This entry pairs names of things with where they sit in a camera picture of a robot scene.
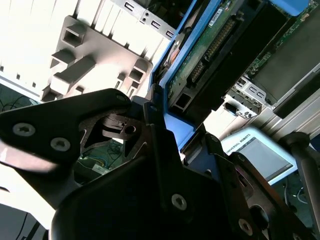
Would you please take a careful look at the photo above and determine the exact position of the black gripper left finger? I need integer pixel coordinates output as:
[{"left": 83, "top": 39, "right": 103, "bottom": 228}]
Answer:
[{"left": 0, "top": 83, "right": 194, "bottom": 223}]

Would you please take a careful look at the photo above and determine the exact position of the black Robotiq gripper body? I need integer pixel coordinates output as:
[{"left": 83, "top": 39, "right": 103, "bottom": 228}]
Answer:
[{"left": 48, "top": 115, "right": 254, "bottom": 240}]

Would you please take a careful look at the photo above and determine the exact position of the hard disk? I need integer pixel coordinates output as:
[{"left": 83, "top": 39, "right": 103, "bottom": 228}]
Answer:
[{"left": 129, "top": 0, "right": 311, "bottom": 181}]

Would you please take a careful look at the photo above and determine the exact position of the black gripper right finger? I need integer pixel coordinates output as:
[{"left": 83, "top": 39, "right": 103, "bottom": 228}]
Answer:
[{"left": 202, "top": 133, "right": 318, "bottom": 240}]

